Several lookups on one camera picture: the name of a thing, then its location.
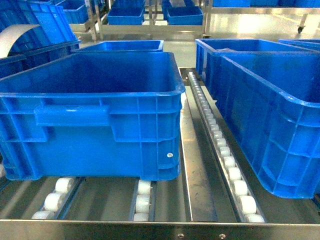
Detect large blue plastic crate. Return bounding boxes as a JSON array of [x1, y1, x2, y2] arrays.
[[0, 51, 185, 181]]

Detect stainless steel shelf rack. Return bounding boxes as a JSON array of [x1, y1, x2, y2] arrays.
[[0, 68, 320, 240]]

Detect blue crate on right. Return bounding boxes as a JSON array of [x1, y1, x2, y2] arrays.
[[216, 51, 320, 200]]

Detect blue bin behind crate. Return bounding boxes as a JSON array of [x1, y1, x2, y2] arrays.
[[72, 40, 164, 53]]

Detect white roller track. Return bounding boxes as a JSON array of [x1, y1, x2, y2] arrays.
[[187, 71, 267, 223]]

